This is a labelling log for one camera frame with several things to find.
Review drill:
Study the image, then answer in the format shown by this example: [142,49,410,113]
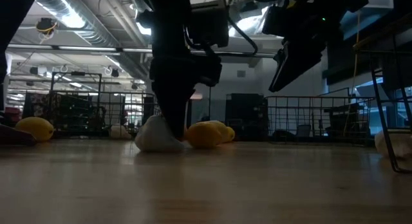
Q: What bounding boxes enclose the black cabinet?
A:
[225,93,268,142]

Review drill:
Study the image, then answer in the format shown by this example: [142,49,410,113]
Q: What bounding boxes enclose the hanging black yellow cable reel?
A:
[35,17,59,37]

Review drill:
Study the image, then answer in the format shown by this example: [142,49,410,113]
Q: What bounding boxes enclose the patterned black white panel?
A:
[24,91,62,120]

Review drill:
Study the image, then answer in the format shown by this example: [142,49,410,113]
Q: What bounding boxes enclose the grey horizontal ceiling pipe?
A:
[6,44,284,59]

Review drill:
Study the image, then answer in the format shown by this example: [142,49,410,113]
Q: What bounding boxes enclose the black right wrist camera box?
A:
[262,5,292,37]

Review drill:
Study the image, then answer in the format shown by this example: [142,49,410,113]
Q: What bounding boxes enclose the pale yellow lemon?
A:
[205,120,230,143]

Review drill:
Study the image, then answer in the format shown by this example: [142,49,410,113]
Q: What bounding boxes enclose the silver ribbed ventilation duct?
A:
[35,0,152,80]

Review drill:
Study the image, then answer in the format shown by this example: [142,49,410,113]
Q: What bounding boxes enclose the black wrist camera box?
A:
[262,5,292,37]
[189,1,230,48]

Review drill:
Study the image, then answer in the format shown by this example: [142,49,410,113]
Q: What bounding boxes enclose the black camera cable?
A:
[227,16,259,57]

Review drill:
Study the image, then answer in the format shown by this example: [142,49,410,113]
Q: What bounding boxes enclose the white garlic bulb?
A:
[374,129,412,160]
[134,115,187,153]

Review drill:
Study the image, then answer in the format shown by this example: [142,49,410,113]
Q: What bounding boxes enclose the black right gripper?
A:
[269,5,342,92]

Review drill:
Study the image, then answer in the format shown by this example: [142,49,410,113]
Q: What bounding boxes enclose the black metal gantry frame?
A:
[50,71,103,101]

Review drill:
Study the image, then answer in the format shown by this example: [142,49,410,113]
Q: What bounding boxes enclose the white rectangular air duct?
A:
[366,0,395,10]

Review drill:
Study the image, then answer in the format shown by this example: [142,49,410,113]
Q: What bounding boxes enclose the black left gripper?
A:
[149,0,223,138]

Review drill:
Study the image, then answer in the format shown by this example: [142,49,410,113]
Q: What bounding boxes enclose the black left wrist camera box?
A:
[189,1,230,48]

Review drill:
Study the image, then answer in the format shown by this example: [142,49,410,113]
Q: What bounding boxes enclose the fluorescent ceiling light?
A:
[135,21,152,37]

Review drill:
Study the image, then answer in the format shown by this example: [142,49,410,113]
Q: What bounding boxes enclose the white objects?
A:
[108,124,133,140]

